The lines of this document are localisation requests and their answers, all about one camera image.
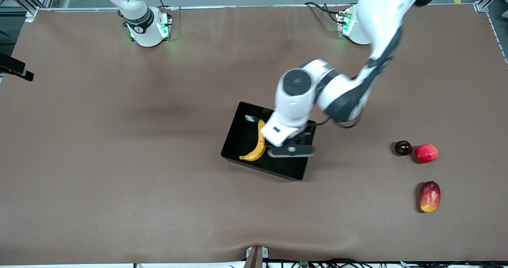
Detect black arm base cables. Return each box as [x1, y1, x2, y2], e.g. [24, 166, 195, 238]
[304, 1, 350, 24]

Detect brown table cover mat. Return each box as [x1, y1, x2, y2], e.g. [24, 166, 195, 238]
[0, 4, 508, 265]

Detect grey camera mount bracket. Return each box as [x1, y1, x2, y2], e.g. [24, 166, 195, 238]
[246, 245, 269, 268]

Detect black rectangular plastic box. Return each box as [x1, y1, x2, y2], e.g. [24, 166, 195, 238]
[220, 102, 317, 181]

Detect dark purple plum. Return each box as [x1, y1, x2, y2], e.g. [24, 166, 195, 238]
[394, 140, 413, 156]

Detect pink red peach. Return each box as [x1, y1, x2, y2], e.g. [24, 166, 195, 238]
[414, 143, 439, 164]

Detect aluminium frame profile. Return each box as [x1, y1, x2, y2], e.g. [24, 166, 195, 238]
[0, 0, 60, 22]

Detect yellow banana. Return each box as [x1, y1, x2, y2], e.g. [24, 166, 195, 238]
[239, 120, 267, 162]

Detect red yellow mango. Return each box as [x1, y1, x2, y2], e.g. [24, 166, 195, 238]
[419, 181, 441, 213]

